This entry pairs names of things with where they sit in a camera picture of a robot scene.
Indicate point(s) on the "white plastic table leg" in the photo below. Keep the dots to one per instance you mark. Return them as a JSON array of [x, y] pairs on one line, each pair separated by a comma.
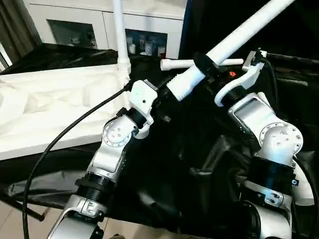
[[174, 63], [119, 35], [239, 35], [305, 184]]

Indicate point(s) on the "white plastic table top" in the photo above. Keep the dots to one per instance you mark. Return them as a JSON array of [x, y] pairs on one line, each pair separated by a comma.
[[50, 104]]

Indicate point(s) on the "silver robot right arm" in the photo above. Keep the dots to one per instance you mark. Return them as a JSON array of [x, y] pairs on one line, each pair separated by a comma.
[[269, 139]]

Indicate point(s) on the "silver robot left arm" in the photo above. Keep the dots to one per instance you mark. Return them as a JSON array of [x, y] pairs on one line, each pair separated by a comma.
[[107, 149]]

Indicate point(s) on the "black work mat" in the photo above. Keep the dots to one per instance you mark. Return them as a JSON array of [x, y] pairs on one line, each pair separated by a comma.
[[184, 169]]

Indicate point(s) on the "black backdrop cloth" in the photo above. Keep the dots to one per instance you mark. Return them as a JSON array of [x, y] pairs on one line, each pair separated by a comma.
[[299, 45]]

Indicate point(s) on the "white glass-door cabinet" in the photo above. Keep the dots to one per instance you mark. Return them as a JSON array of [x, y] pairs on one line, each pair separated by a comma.
[[89, 20]]

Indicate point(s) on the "grey curtain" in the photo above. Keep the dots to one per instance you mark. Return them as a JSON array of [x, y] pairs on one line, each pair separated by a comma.
[[17, 30]]

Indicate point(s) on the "black stand leg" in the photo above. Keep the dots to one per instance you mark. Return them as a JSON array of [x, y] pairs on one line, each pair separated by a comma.
[[22, 206]]

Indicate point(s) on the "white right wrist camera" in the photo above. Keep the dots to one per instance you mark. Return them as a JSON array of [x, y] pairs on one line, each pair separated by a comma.
[[244, 79]]

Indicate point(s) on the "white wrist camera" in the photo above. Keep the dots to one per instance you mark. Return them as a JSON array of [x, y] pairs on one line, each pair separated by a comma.
[[244, 79], [143, 97]]

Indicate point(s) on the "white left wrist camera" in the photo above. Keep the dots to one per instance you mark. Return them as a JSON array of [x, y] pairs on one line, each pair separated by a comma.
[[143, 97]]

